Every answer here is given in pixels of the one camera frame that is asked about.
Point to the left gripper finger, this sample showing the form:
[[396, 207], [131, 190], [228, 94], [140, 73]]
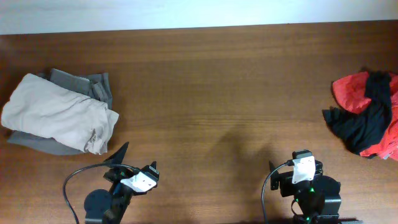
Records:
[[118, 156], [153, 169]]

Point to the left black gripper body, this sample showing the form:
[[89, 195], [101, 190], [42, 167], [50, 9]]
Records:
[[125, 171]]

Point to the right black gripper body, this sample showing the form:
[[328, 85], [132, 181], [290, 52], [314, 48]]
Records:
[[285, 179]]

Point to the black t-shirt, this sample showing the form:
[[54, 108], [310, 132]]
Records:
[[367, 128]]

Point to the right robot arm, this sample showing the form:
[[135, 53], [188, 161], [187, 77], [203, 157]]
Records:
[[319, 199]]

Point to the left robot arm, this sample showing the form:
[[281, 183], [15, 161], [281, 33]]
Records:
[[109, 206]]

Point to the grey folded garment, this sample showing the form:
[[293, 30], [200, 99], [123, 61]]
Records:
[[95, 86]]

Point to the beige folded garment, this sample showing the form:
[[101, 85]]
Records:
[[42, 108]]

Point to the red crumpled garment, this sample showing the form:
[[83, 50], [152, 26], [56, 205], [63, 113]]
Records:
[[349, 94]]

